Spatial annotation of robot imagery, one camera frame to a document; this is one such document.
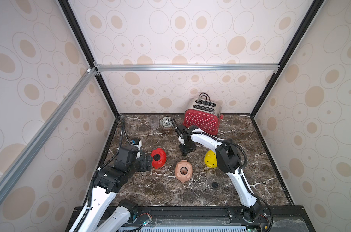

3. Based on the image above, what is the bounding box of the red piggy bank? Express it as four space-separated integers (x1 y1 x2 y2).
151 148 167 169

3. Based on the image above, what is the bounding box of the pink piggy bank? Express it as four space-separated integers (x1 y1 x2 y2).
175 160 193 183

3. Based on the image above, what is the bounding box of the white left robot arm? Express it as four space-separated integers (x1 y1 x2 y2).
70 118 152 232

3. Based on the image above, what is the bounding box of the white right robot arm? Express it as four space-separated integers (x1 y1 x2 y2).
171 119 269 222

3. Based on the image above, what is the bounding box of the yellow piggy bank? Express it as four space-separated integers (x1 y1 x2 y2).
204 150 218 168

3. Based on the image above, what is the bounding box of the floral patterned bowl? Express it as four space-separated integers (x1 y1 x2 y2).
159 117 173 130

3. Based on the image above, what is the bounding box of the red polka dot toaster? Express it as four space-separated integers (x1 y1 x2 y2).
183 92 224 135

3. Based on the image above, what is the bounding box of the clear drinking glass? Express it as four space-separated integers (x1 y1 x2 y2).
148 115 160 130

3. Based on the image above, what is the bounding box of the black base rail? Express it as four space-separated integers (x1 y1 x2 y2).
117 206 315 232

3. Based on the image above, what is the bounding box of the aluminium frame rail back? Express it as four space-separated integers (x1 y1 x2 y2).
97 63 280 72

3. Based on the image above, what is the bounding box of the aluminium frame rail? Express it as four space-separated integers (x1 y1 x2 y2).
0 67 98 205
97 63 280 72

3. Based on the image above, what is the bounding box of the aluminium frame rail left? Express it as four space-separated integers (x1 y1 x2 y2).
0 67 98 205

